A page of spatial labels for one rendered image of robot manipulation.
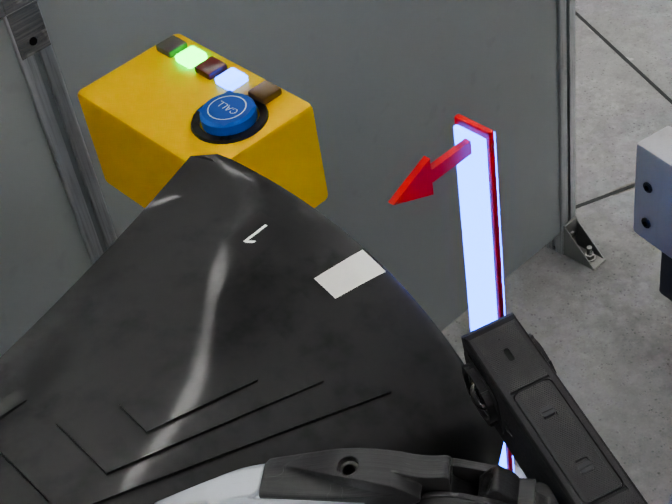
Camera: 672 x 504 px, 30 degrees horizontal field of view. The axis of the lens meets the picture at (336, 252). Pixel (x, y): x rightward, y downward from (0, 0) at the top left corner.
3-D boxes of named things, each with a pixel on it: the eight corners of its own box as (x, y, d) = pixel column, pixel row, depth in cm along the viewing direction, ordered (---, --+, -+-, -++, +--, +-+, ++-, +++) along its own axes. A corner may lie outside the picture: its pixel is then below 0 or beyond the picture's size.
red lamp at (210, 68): (194, 72, 93) (193, 66, 93) (213, 61, 94) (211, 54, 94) (210, 81, 92) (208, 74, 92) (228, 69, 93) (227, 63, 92)
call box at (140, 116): (108, 196, 101) (72, 88, 93) (204, 134, 105) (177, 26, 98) (234, 285, 91) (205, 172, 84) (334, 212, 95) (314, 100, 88)
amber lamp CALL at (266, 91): (248, 97, 90) (246, 90, 90) (266, 85, 91) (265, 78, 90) (264, 106, 89) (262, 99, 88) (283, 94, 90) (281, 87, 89)
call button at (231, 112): (191, 128, 89) (186, 109, 88) (234, 101, 91) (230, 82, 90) (227, 150, 87) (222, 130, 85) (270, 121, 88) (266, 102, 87)
